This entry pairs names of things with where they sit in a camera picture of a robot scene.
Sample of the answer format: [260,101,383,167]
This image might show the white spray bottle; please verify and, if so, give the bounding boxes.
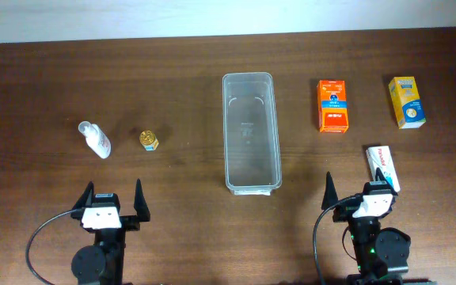
[78,121,112,159]

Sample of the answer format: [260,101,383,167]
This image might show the orange medicine box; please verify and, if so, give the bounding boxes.
[317,80,349,133]

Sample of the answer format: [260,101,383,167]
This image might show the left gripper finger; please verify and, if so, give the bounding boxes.
[72,181,94,210]
[134,179,150,222]

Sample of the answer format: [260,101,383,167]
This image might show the white Panadol box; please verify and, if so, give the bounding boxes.
[366,146,401,192]

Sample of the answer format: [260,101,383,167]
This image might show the clear plastic container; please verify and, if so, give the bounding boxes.
[222,72,283,196]

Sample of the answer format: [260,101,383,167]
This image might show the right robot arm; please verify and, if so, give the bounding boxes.
[320,169,411,284]

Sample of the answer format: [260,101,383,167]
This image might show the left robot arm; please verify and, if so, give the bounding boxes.
[70,180,150,284]

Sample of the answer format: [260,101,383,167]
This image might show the small gold-lid balm jar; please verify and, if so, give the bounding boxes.
[139,131,159,151]

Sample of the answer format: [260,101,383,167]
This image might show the yellow blue medicine box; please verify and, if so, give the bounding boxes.
[389,76,426,129]

